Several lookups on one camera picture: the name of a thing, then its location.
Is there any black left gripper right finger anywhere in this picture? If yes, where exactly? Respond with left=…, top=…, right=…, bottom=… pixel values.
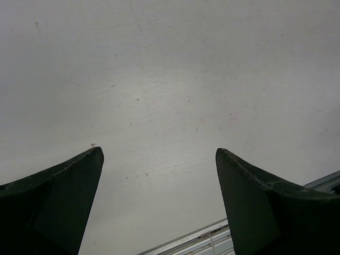
left=216, top=148, right=339, bottom=254

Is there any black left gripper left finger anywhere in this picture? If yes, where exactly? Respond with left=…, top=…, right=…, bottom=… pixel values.
left=1, top=147, right=104, bottom=254

